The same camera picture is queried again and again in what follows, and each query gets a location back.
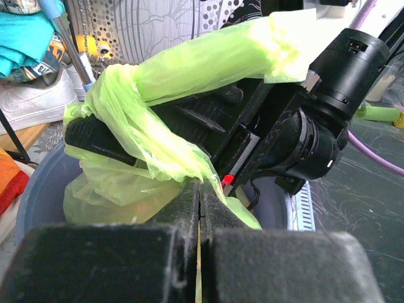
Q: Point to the yellow plush toy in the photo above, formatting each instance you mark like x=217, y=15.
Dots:
x=93, y=47

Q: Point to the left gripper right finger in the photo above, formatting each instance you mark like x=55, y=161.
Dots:
x=240, y=264

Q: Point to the blue lint roller mop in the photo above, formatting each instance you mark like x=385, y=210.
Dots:
x=52, y=11

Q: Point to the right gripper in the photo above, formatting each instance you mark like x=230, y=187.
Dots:
x=295, y=132

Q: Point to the wooden shelf rack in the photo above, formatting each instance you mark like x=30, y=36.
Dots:
x=17, y=143

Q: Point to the white sneakers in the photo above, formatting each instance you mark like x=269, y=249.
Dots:
x=29, y=104

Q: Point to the green trash bag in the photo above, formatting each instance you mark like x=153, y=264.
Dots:
x=271, y=48

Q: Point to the grey patterned small pillow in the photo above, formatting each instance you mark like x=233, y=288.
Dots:
x=20, y=7

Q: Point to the rainbow striped bag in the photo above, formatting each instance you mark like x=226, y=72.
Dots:
x=13, y=181

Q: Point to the blue trash bin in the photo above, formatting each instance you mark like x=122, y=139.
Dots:
x=123, y=202

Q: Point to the teal folded cloth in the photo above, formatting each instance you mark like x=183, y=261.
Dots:
x=30, y=47

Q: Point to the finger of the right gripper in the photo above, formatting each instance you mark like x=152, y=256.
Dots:
x=92, y=135

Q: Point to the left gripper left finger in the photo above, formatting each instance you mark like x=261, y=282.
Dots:
x=152, y=262

